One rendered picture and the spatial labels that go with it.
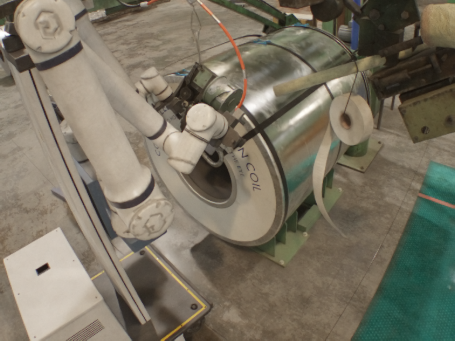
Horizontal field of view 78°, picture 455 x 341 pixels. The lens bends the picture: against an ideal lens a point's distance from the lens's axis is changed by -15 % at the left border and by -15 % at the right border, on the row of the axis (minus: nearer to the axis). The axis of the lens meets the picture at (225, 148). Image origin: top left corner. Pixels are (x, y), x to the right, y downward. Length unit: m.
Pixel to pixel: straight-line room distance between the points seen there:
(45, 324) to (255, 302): 1.32
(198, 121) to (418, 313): 1.90
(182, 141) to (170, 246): 1.70
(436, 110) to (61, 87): 0.93
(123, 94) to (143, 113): 0.09
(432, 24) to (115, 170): 0.87
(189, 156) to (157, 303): 1.15
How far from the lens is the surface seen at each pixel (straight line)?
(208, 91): 1.37
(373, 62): 0.98
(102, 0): 2.05
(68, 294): 1.50
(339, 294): 2.31
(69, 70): 0.74
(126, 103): 0.98
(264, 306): 2.22
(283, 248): 2.47
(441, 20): 0.87
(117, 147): 0.84
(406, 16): 0.95
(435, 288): 2.52
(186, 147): 0.99
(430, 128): 0.97
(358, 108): 0.98
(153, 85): 1.63
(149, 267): 2.11
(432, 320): 2.38
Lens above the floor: 1.95
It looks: 33 degrees down
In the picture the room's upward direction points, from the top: 7 degrees counter-clockwise
